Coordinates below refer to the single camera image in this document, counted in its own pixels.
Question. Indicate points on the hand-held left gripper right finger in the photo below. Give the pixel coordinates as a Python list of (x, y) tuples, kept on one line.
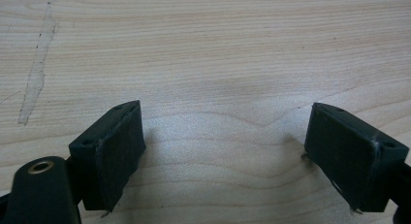
[(350, 153)]

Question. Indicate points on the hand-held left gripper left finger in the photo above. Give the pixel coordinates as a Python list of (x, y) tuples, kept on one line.
[(110, 156)]

